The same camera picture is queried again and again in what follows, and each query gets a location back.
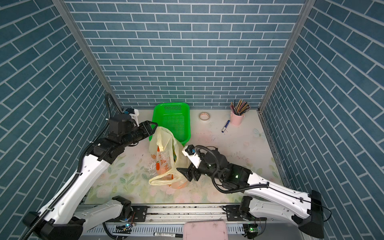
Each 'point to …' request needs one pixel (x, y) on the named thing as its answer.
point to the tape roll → (204, 116)
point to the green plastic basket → (176, 117)
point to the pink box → (205, 230)
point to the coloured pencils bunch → (241, 108)
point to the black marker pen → (169, 234)
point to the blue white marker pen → (225, 127)
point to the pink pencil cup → (236, 120)
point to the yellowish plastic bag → (166, 156)
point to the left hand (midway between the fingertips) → (156, 125)
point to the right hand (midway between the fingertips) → (181, 159)
